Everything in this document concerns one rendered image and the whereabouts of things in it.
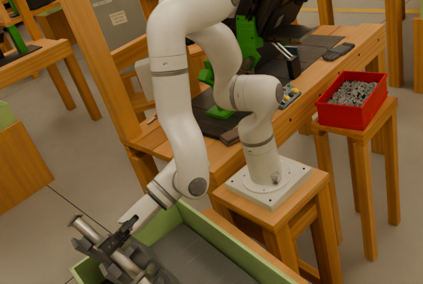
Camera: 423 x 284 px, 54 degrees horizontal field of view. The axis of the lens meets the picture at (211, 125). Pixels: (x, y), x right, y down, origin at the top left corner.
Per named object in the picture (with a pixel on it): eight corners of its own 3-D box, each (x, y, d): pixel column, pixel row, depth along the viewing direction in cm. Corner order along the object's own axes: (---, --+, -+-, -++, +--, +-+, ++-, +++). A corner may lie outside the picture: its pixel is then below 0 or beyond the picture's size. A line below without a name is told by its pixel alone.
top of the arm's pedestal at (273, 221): (330, 181, 156) (329, 172, 154) (275, 235, 141) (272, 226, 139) (266, 156, 179) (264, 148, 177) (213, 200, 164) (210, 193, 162)
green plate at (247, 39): (265, 56, 209) (264, 13, 202) (254, 60, 204) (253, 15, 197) (248, 55, 217) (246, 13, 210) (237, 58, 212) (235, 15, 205)
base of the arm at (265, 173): (303, 174, 152) (295, 133, 143) (262, 201, 146) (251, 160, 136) (270, 153, 167) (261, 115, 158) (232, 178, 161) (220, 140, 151)
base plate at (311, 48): (345, 39, 244) (345, 36, 243) (222, 141, 185) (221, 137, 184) (286, 35, 272) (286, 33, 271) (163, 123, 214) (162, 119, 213)
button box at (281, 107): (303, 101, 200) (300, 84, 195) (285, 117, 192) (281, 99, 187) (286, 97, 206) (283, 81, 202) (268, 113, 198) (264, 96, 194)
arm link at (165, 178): (182, 207, 104) (170, 194, 112) (218, 168, 106) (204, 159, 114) (160, 186, 100) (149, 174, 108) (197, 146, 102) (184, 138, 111)
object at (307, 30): (318, 31, 206) (317, 25, 205) (300, 45, 198) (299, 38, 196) (257, 28, 233) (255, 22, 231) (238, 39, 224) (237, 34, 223)
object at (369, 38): (386, 47, 251) (384, 23, 244) (222, 201, 171) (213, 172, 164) (364, 45, 261) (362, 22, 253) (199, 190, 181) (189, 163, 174)
